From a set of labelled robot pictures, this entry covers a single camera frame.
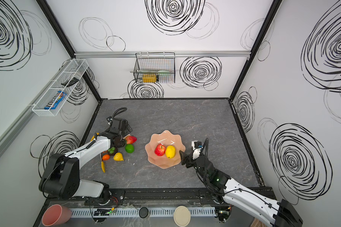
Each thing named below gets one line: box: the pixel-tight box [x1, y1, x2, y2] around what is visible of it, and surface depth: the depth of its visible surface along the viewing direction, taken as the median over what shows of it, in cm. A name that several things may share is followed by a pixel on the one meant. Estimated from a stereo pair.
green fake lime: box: [125, 143, 135, 154], surface depth 91 cm
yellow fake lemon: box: [165, 145, 176, 159], surface depth 86 cm
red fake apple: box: [154, 143, 166, 157], surface depth 86 cm
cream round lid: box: [173, 205, 191, 227], surface depth 64 cm
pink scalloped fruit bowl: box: [144, 129, 186, 170], surface depth 91 cm
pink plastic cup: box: [41, 204, 72, 227], surface depth 63 cm
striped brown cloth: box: [250, 217, 269, 227], surface depth 67 cm
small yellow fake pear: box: [113, 152, 125, 162], surface depth 87 cm
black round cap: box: [138, 206, 149, 219], surface depth 63 cm
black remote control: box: [61, 77, 80, 88], surface depth 82 cm
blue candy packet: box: [44, 90, 68, 110], surface depth 72 cm
